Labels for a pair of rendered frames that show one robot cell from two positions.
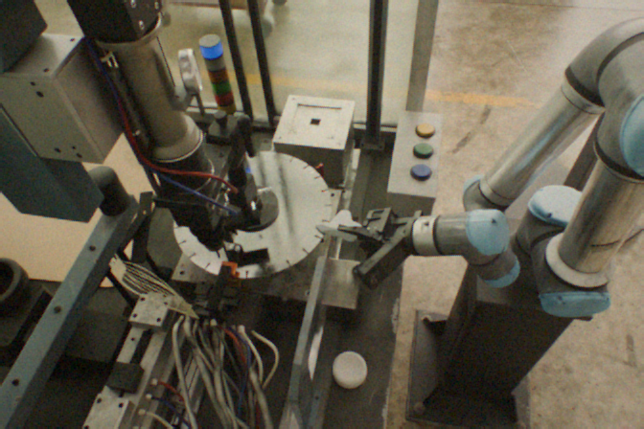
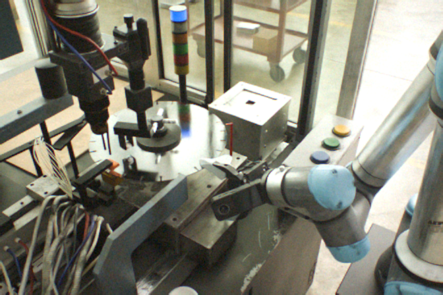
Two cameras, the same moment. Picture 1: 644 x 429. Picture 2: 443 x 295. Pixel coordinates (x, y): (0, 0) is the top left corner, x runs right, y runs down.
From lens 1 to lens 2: 0.36 m
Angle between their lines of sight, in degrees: 21
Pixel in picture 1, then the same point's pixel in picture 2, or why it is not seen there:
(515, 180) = (379, 155)
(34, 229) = not seen: hidden behind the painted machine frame
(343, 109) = (278, 100)
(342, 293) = (206, 233)
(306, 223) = (193, 157)
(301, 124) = (238, 101)
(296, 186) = (202, 132)
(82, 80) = not seen: outside the picture
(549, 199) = not seen: hidden behind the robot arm
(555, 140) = (415, 112)
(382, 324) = (234, 279)
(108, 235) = (35, 108)
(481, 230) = (320, 177)
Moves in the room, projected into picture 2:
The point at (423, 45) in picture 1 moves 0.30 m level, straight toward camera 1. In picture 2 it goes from (354, 54) to (304, 104)
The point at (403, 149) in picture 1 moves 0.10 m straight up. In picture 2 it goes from (314, 139) to (319, 106)
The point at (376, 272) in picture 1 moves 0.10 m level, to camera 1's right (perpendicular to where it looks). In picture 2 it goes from (225, 203) to (276, 215)
